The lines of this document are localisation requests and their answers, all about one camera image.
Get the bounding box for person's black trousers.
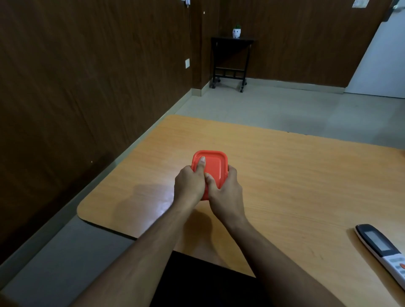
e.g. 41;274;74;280
148;250;273;307

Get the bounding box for white door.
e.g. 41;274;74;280
344;6;405;99

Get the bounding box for person's right forearm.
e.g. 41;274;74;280
221;215;347;307

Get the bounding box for silver door handle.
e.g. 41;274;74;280
383;0;405;22

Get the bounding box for person's right hand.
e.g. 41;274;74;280
204;164;247;228

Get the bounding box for person's left forearm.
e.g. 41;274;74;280
71;202;198;307

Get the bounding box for white remote control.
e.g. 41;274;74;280
354;224;405;291

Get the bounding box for black wheeled side table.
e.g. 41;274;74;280
209;36;254;93

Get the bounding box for person's left hand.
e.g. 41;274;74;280
173;156;207;211

